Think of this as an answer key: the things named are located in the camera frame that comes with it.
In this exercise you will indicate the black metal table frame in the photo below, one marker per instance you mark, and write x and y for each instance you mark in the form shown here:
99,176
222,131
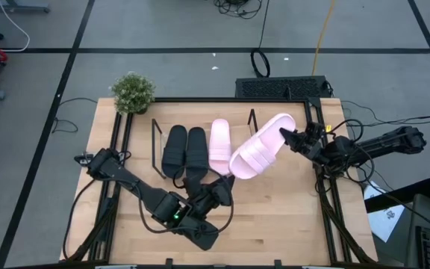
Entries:
200,99

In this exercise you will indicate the wooden shelf with black frame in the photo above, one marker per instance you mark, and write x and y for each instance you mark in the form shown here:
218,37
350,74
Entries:
239,130

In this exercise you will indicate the black slide sandal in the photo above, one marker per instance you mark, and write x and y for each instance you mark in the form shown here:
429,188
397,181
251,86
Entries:
197,149
174,149

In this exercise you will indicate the white paper sheet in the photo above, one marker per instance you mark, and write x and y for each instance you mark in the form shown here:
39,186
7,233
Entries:
384,220

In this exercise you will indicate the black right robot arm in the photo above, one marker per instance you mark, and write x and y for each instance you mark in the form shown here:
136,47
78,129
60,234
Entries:
386,143

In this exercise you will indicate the small green potted plant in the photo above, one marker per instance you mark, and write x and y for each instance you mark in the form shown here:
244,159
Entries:
133,93

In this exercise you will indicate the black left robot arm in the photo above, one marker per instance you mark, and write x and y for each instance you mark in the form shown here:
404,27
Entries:
133,187

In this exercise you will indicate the black desk edge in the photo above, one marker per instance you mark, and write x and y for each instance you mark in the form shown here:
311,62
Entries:
398,195

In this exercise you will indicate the pink slide sandal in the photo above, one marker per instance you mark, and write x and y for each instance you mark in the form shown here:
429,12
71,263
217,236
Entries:
260,149
219,142

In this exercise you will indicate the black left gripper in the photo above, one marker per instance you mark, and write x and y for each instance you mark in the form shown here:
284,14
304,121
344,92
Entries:
213,198

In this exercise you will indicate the black perforated computer case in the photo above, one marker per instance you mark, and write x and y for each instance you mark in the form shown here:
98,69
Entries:
274,87

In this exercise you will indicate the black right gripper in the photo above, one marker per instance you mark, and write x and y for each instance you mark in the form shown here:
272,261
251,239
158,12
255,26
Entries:
317,149

